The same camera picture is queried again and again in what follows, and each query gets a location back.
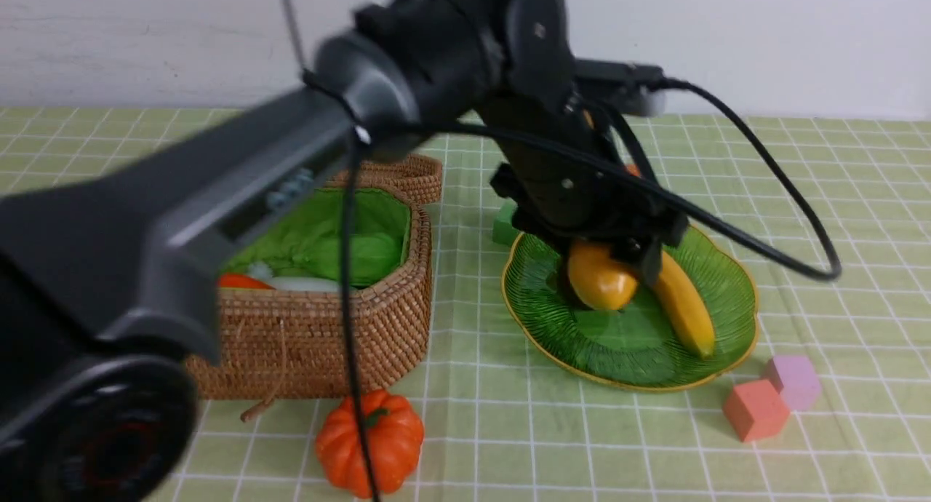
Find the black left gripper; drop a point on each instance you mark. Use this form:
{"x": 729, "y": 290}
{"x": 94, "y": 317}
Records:
{"x": 560, "y": 200}

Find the orange plastic mango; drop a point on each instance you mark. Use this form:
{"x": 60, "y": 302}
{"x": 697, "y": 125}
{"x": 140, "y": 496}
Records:
{"x": 599, "y": 282}

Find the yellow plastic banana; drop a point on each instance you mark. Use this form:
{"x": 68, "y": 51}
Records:
{"x": 686, "y": 310}

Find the green plastic cucumber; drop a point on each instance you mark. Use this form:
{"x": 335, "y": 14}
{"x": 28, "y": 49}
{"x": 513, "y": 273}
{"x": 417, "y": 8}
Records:
{"x": 373, "y": 256}

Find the white plastic eggplant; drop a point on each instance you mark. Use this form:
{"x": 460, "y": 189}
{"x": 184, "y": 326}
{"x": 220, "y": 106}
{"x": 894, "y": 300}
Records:
{"x": 303, "y": 283}

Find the orange plastic pumpkin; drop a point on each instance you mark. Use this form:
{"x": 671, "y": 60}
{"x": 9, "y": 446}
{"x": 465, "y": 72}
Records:
{"x": 395, "y": 435}

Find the orange plastic carrot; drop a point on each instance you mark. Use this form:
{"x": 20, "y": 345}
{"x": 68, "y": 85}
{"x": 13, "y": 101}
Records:
{"x": 242, "y": 281}

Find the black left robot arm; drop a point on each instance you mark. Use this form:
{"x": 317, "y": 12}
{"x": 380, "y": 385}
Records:
{"x": 108, "y": 285}

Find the green foam cube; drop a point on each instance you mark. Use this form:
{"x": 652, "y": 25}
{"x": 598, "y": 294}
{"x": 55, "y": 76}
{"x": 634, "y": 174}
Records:
{"x": 503, "y": 231}

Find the green glass plate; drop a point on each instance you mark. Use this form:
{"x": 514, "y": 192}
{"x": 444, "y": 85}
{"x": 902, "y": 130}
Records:
{"x": 635, "y": 348}

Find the coral foam cube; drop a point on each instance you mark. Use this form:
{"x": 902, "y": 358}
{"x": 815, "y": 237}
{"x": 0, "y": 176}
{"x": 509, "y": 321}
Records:
{"x": 755, "y": 410}

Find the pink foam cube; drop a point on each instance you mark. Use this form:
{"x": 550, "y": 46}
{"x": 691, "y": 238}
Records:
{"x": 795, "y": 379}

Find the woven wicker basket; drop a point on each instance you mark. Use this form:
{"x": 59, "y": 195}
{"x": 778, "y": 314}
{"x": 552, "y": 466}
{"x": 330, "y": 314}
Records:
{"x": 289, "y": 344}

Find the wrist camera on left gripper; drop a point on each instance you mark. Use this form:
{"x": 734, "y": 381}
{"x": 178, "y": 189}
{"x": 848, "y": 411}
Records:
{"x": 630, "y": 88}

